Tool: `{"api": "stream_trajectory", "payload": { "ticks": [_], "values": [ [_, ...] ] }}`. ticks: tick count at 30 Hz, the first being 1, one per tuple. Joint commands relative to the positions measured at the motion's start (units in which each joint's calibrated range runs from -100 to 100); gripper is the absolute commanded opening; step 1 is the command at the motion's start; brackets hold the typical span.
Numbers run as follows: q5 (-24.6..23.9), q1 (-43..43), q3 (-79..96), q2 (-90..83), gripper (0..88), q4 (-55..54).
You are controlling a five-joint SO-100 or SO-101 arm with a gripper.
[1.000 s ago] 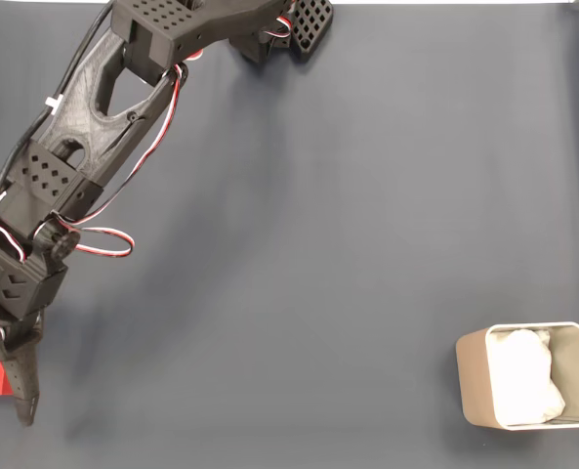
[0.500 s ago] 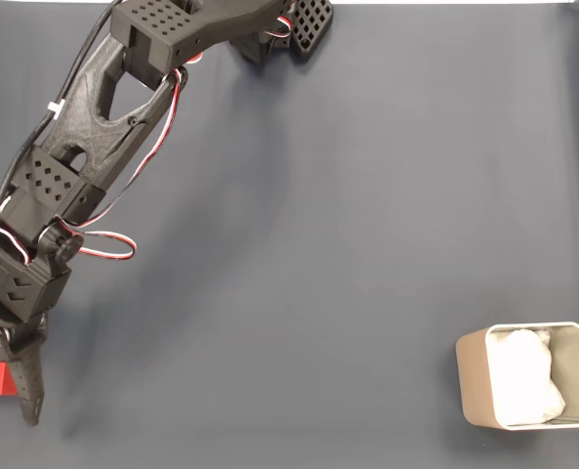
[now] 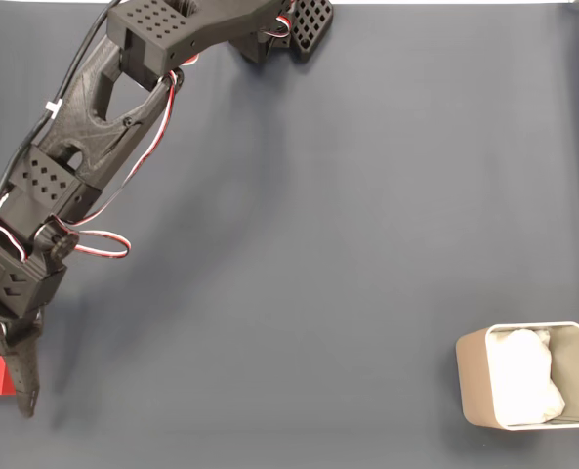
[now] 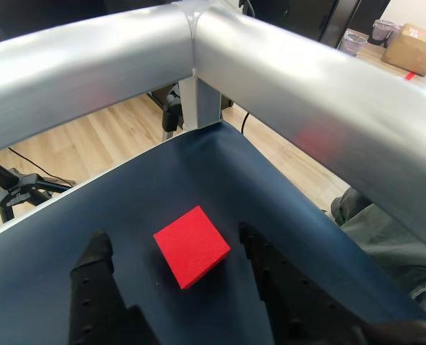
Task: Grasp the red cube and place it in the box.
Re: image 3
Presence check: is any beige open-top box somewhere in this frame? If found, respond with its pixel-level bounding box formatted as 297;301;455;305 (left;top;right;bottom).
454;320;579;432

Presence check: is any dark grey table mat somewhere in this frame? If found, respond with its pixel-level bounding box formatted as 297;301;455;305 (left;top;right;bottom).
0;3;579;469

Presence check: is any white crumpled paper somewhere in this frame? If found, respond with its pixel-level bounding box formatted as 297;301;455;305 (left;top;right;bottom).
486;329;567;427

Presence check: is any red white black servo wire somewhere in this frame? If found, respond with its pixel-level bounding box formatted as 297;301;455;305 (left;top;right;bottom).
63;70;180;260
262;14;294;39
0;220;30;264

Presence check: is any black camera cable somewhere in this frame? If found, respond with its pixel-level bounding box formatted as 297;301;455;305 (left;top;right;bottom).
0;0;123;243

